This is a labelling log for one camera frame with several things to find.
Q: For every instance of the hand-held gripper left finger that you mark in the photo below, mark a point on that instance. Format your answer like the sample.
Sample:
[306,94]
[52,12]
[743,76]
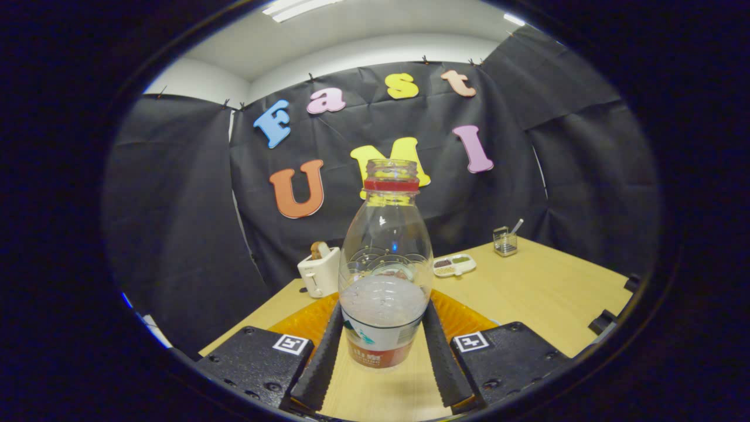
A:
[322,369]

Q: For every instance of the large ceiling light panel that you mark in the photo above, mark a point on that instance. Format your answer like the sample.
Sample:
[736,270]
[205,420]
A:
[299,9]

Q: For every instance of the wooden table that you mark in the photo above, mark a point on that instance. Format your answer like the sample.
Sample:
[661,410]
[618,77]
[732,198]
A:
[527,305]

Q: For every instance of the bread slice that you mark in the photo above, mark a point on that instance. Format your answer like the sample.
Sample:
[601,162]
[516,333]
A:
[319,250]

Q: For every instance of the black table clamp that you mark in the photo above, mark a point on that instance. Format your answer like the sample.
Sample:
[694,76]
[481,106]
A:
[603,322]
[632,283]

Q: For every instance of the black backdrop cloth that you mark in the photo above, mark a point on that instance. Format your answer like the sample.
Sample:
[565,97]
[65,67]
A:
[176,234]

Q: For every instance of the white toaster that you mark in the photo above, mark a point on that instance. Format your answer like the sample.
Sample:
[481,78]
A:
[319,275]

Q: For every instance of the small glass jar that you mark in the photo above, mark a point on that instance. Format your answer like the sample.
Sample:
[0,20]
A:
[505,243]

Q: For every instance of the metal spoon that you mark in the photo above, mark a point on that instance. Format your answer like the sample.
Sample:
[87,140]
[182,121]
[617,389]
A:
[518,225]

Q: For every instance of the small ceiling light panel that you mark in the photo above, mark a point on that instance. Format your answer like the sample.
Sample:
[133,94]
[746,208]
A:
[514,19]

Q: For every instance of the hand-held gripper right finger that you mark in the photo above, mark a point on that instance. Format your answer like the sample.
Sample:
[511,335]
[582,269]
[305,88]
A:
[445,369]

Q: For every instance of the white divided dish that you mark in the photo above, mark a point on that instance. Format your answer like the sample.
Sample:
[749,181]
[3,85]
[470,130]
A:
[454,265]

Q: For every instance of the clear plastic bottle red label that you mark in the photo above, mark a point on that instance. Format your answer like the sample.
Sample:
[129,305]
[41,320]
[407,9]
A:
[384,264]

